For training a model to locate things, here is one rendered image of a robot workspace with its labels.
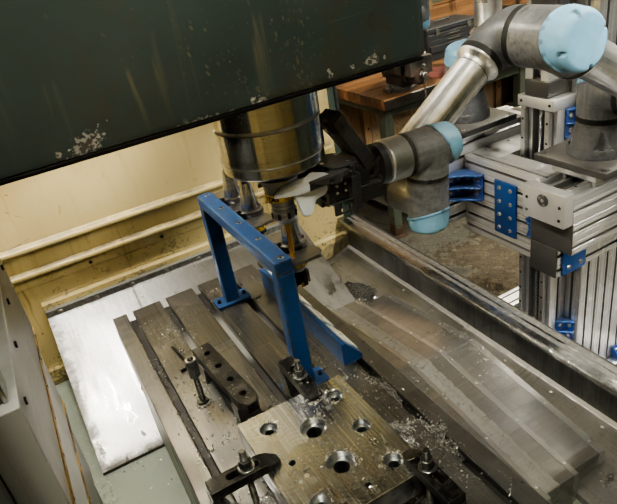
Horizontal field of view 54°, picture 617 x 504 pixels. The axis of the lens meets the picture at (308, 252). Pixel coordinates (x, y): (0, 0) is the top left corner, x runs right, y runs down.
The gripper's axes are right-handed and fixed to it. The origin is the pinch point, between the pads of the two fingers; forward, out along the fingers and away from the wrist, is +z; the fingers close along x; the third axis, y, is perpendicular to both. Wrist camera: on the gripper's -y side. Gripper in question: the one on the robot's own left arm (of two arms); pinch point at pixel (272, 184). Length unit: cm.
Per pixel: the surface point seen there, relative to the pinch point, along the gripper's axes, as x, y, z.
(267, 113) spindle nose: -7.5, -13.1, 2.0
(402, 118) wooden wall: 270, 94, -217
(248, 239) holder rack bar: 29.2, 22.5, -4.4
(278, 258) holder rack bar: 17.0, 22.4, -5.6
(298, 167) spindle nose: -7.8, -4.5, -1.3
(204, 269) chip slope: 96, 62, -10
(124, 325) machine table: 70, 56, 22
